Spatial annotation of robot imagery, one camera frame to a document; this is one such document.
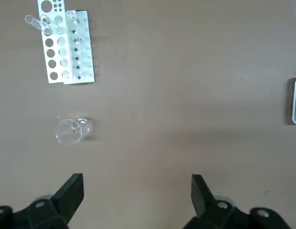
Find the glass test tube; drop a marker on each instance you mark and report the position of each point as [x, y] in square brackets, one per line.
[34, 22]
[47, 21]

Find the large glass beaker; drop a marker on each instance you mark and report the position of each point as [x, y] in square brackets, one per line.
[66, 133]

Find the white test tube rack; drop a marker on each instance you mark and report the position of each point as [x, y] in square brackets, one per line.
[58, 58]

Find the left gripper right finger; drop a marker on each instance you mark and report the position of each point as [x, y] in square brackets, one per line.
[210, 212]

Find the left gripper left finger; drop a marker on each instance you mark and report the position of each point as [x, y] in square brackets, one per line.
[57, 205]

